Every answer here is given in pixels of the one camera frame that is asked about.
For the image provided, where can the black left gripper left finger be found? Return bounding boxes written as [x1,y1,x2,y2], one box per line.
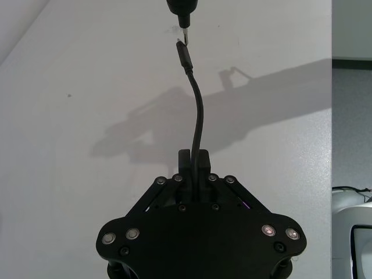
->
[127,149,193,216]

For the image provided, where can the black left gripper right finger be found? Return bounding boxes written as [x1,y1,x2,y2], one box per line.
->
[196,149,271,216]

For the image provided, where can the black cable with plug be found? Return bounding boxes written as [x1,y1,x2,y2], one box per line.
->
[175,40,205,202]

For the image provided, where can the pale grey rounded machine housing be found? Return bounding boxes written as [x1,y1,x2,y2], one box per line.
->
[332,185,372,279]

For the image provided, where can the thin dark cable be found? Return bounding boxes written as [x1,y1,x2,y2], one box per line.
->
[332,187,372,203]

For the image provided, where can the white panel with dark frame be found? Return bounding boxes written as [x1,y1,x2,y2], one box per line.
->
[349,224,372,279]

